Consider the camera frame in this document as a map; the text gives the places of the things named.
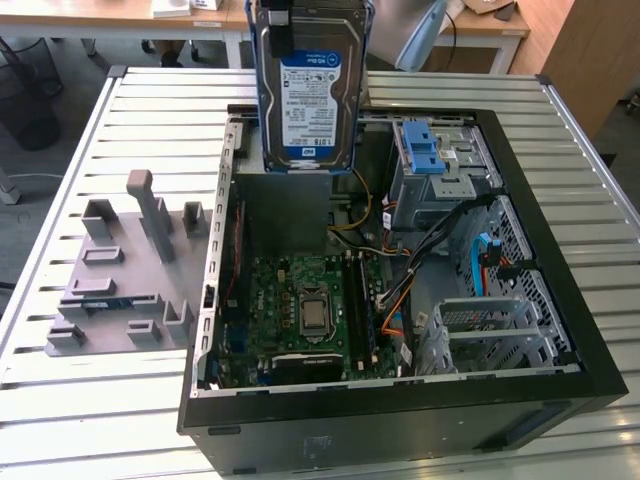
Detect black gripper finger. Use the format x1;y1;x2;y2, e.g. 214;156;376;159
259;0;295;57

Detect hard disk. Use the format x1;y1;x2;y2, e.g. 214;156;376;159
243;0;372;177

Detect blue data wire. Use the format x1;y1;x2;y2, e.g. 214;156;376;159
469;233;504;301

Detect metal disk bay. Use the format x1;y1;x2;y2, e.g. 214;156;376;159
415;294;574;377

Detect seated person legs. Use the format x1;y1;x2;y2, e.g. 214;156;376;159
141;38;185;69

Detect grey power supply unit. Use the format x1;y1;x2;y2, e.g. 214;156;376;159
233;127;335;256

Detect blue plastic drive latch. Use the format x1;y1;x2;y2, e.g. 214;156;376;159
401;121;447;175

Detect brown cardboard piece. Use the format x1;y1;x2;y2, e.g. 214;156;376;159
459;0;516;22

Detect metal optical drive cage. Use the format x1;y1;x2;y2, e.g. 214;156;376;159
388;119;504;232

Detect CPU socket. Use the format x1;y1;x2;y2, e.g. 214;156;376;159
297;287;335;344

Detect black mesh waste basket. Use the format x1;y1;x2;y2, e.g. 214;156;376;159
0;37;65;152

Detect green motherboard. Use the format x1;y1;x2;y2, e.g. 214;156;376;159
219;252;404;389

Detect silver CPU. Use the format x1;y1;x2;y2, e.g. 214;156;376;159
301;298;330;329

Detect grey parts rack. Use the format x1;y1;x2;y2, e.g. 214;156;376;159
44;168;215;357

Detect black RAM slot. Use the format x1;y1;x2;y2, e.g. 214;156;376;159
343;252;367;370
357;252;380;366

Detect grey stand foot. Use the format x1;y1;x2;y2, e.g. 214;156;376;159
0;167;22;205

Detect RAM stick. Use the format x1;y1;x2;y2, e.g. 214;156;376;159
81;298;135;312

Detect brown wooden cabinet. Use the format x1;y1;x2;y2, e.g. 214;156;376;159
542;0;640;141

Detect black graphics card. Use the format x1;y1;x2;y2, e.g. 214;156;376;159
268;351;347;387

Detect black open PC case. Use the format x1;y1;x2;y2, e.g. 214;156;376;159
175;103;630;476

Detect thin black desk cable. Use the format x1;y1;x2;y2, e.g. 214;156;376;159
443;7;460;71

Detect yellow wire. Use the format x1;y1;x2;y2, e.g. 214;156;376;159
327;169;375;232

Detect wooden desk white frame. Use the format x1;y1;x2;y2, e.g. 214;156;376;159
0;0;251;69
227;0;531;76

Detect multicolour wire bundle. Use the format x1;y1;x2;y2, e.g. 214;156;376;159
344;243;414;259

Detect black wire bundle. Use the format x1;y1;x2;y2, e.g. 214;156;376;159
377;195;497;314

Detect orange wire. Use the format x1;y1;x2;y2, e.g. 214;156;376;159
381;292;410;337

